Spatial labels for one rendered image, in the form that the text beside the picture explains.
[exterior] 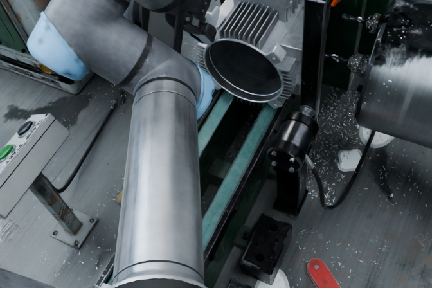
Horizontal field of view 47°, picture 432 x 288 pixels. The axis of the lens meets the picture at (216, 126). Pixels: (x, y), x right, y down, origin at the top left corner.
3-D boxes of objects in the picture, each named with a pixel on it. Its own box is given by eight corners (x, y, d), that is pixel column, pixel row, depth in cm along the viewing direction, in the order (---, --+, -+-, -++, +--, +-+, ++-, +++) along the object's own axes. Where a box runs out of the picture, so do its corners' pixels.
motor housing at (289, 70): (245, 26, 109) (238, -49, 94) (328, 48, 103) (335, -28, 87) (202, 90, 100) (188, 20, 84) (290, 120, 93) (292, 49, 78)
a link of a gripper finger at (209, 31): (224, 36, 79) (206, 18, 71) (221, 45, 79) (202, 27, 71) (198, 29, 81) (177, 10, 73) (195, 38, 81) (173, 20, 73)
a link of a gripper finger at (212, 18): (234, 18, 84) (216, -2, 76) (222, 51, 84) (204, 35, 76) (217, 14, 85) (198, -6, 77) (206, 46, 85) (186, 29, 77)
